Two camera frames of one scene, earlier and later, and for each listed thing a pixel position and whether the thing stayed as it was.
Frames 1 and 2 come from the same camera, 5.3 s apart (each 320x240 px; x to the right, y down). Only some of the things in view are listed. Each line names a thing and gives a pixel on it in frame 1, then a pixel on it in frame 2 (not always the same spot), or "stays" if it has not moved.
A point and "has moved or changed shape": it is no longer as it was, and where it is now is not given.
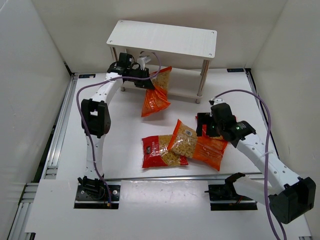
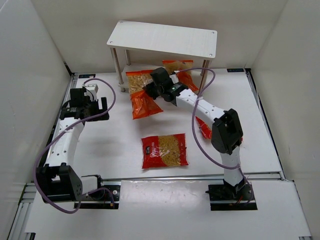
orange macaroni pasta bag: (185, 142) → (182, 68)
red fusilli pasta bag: (155, 153) stays
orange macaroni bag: (156, 99) has moved or changed shape
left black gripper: (144, 78) → (100, 110)
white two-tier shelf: (187, 42) stays
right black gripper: (202, 124) → (152, 88)
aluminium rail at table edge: (247, 177) stays
